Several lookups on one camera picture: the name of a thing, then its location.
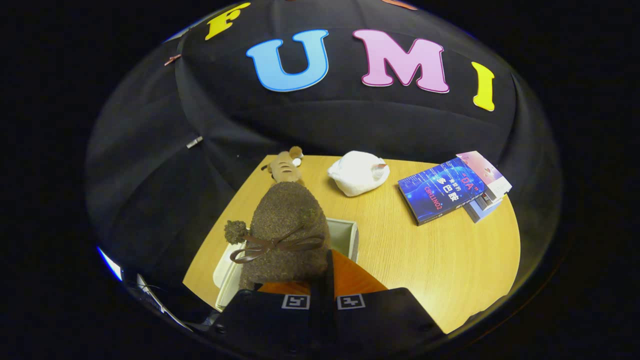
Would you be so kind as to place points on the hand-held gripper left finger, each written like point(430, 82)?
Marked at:
point(270, 325)

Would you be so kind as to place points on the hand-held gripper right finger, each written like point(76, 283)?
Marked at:
point(380, 325)

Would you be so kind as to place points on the grey fabric storage box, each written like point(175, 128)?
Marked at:
point(344, 237)

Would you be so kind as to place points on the brown fuzzy shoe with bow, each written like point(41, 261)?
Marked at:
point(290, 225)

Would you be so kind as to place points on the blue book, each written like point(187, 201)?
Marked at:
point(440, 192)

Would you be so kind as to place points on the white plush toy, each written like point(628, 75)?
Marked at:
point(357, 174)

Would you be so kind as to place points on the pale grey book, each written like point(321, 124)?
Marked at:
point(482, 207)

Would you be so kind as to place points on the brown striped plush toy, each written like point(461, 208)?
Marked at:
point(285, 167)

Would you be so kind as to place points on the pink and white book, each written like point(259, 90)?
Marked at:
point(487, 172)

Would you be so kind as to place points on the silver clip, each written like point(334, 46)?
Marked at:
point(194, 142)

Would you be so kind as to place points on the pink clip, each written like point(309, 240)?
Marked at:
point(172, 59)

